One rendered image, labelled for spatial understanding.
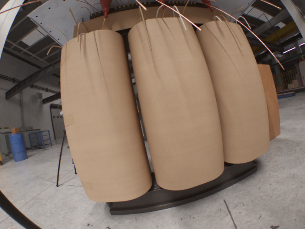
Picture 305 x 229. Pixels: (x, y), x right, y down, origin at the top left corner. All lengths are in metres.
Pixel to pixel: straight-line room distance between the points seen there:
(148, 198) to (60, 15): 1.31
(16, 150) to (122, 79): 4.57
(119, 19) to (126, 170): 0.82
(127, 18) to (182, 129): 0.71
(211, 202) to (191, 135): 0.48
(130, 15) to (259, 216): 1.31
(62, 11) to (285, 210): 1.69
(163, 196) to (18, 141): 4.59
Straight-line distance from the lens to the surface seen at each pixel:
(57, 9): 0.99
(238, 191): 0.92
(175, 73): 0.55
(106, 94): 0.55
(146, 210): 0.85
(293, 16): 11.46
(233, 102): 0.72
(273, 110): 1.78
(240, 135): 0.75
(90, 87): 0.58
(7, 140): 8.45
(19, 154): 4.86
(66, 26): 1.10
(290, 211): 0.83
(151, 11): 0.88
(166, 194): 0.80
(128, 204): 0.85
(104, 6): 0.84
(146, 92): 0.56
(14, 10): 7.29
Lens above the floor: 0.58
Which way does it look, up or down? level
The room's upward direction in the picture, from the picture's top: 12 degrees counter-clockwise
